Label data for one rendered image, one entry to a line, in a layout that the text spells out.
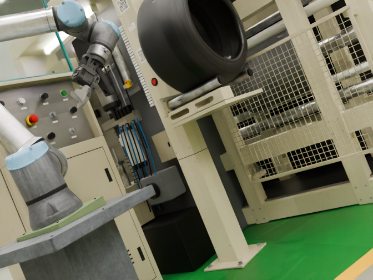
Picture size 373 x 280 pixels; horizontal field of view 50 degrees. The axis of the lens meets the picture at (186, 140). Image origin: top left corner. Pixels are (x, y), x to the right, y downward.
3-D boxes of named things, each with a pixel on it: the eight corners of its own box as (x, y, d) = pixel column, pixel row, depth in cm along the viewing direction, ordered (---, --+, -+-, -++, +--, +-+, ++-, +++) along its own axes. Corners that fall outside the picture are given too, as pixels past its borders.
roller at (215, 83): (169, 110, 202) (165, 102, 202) (174, 109, 206) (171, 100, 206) (221, 84, 180) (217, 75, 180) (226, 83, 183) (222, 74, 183)
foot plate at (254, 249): (203, 271, 217) (202, 268, 217) (229, 249, 238) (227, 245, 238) (242, 268, 200) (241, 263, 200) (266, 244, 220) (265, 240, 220)
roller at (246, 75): (200, 100, 224) (197, 93, 224) (205, 99, 227) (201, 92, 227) (250, 76, 201) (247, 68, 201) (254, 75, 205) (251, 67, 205)
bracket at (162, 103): (163, 118, 201) (155, 100, 201) (207, 104, 232) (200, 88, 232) (167, 116, 199) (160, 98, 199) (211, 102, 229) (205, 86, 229)
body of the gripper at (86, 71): (68, 81, 150) (80, 55, 155) (87, 93, 155) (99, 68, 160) (77, 76, 145) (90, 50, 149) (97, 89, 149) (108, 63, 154)
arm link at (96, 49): (104, 60, 162) (116, 54, 155) (99, 70, 161) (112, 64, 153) (85, 47, 157) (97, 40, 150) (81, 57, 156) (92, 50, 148)
